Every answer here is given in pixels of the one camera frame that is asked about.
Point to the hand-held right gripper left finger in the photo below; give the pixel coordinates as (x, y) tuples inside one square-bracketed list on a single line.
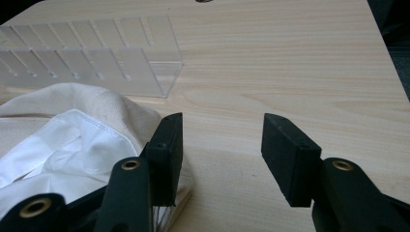
[(164, 151)]

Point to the beige cloth bag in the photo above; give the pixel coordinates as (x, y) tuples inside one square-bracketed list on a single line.
[(106, 103)]

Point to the clear acrylic slotted rack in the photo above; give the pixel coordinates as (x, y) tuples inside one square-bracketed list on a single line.
[(96, 61)]

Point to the white cloth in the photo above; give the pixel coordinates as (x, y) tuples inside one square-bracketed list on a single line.
[(71, 151)]

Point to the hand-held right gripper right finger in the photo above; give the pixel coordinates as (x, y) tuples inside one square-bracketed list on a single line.
[(290, 161)]

